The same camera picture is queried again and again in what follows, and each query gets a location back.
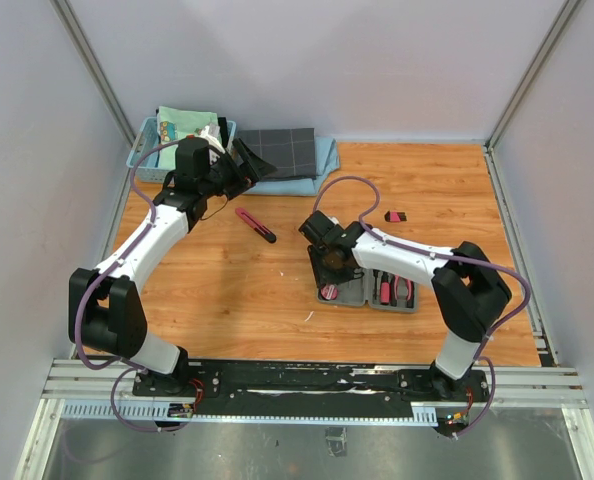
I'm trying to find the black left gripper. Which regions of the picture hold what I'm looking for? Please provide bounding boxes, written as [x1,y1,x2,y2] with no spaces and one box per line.
[200,138,277,201]

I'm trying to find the pink screwdriver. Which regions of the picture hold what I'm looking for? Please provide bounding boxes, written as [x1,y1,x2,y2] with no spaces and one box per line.
[372,270,381,303]
[379,272,391,305]

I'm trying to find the grey plastic tool case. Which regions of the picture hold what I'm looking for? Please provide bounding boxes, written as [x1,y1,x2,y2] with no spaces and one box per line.
[317,269,418,313]

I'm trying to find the pink black pliers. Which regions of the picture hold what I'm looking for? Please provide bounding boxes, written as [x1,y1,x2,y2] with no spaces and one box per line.
[390,275,414,308]

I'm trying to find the pink hex key set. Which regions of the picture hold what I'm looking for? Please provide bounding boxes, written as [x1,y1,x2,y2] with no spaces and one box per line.
[384,210,407,223]

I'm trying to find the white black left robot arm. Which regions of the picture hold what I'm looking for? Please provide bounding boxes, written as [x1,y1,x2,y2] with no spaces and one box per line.
[68,133,276,396]

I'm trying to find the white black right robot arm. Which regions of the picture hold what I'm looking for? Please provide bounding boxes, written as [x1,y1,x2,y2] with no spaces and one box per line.
[299,210,512,400]

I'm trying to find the dark grey checked cloth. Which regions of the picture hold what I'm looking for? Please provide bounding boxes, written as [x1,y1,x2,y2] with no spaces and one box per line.
[237,128,317,181]

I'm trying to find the pink utility knife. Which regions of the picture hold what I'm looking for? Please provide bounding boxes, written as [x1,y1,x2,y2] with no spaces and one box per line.
[235,207,277,244]

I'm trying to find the black cloth in basket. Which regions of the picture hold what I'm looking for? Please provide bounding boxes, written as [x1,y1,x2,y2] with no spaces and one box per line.
[217,117,229,148]

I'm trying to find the light blue folded cloth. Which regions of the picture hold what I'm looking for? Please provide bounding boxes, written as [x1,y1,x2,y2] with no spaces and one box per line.
[247,137,340,197]

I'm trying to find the mint patterned cloth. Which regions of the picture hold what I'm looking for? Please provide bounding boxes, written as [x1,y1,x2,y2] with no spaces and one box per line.
[157,106,218,145]

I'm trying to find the blue plastic basket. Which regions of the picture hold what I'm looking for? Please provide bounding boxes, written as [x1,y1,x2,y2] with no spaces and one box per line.
[126,116,237,184]

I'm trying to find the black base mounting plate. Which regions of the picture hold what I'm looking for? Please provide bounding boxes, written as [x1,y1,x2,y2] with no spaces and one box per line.
[132,359,490,421]

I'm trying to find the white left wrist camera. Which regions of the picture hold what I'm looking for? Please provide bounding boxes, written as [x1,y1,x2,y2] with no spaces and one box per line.
[196,123,226,153]

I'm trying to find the blue slotted cable duct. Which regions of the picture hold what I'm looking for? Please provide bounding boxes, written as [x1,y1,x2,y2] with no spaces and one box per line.
[61,400,439,427]

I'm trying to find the aluminium frame rail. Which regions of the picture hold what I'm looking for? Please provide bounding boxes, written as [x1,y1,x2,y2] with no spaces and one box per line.
[41,359,588,409]

